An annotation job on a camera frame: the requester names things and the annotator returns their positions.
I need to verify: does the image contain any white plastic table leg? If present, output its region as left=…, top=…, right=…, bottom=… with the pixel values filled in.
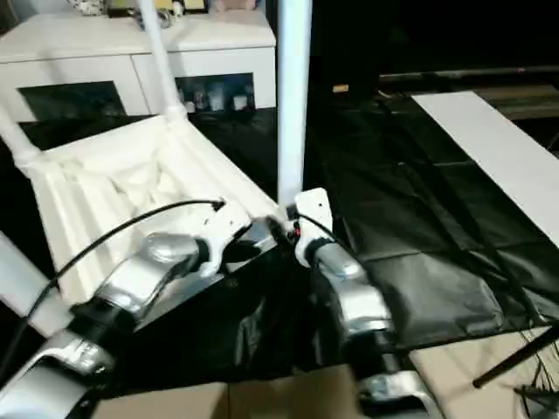
left=0, top=105, right=43, bottom=171
left=135, top=0, right=189, bottom=123
left=0, top=231, right=72, bottom=340
left=275, top=0, right=314, bottom=209

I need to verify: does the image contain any white plastic table top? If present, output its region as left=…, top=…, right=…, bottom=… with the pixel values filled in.
left=16, top=113, right=289, bottom=306

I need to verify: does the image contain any black work mat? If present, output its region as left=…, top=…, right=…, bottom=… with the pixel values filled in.
left=0, top=87, right=559, bottom=402

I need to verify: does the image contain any white side table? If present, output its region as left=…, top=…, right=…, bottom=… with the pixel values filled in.
left=411, top=92, right=559, bottom=230

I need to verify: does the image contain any white cabinet with glass doors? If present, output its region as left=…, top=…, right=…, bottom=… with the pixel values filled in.
left=0, top=10, right=279, bottom=123

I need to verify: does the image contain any black stand leg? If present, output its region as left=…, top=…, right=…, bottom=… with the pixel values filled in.
left=472, top=325, right=559, bottom=389

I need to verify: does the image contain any grey power box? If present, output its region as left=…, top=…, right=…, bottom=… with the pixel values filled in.
left=517, top=384, right=559, bottom=419

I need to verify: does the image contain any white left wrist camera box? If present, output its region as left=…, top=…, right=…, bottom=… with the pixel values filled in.
left=194, top=203, right=254, bottom=276

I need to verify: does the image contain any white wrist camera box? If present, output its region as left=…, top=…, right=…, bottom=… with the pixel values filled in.
left=286, top=188, right=335, bottom=267
left=194, top=203, right=254, bottom=276

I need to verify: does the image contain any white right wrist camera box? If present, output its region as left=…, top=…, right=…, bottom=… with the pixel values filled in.
left=286, top=188, right=335, bottom=267

